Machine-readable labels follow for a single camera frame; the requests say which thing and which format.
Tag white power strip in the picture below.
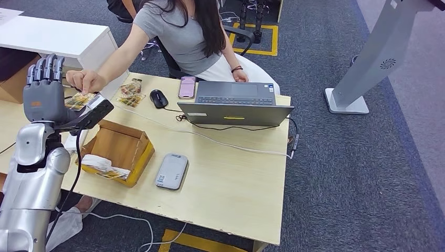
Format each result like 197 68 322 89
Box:
64 130 89 154

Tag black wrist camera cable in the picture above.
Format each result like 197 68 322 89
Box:
45 130 84 244

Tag colourful card stack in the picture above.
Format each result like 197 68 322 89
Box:
120 78 143 95
115 93 147 109

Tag black computer mouse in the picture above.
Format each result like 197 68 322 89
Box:
149 89 169 109

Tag yellow open cardboard box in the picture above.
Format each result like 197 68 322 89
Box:
75 119 155 188

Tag white cabinet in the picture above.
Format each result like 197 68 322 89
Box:
0 7 129 100

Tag thin white desk cable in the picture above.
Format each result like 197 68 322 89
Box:
114 104 293 160

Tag background person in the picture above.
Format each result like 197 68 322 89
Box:
105 0 143 23

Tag dark usb adapter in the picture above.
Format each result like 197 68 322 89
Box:
290 133 300 160

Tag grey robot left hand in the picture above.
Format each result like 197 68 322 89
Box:
22 53 91 124

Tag person's legs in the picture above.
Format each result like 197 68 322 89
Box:
45 196 101 252

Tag grey kiosk stand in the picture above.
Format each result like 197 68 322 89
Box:
324 0 445 115

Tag white crumpled cloth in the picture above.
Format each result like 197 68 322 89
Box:
80 154 131 180

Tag person's right hand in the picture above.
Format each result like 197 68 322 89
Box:
66 69 107 95

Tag brown cardboard box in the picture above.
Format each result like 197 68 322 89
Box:
0 55 41 104

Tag black plug cable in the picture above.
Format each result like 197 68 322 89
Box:
0 142 17 156

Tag pink smartphone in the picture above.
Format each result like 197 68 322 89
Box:
178 76 197 100

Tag black laptop cable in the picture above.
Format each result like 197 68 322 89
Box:
162 108 300 137

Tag grey laptop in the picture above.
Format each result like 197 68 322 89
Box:
176 81 295 127

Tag black office chair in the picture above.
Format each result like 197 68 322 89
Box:
154 25 256 80

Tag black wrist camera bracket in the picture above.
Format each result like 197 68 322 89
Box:
54 93 115 137

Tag white paper sheet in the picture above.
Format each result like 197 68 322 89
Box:
0 7 24 26

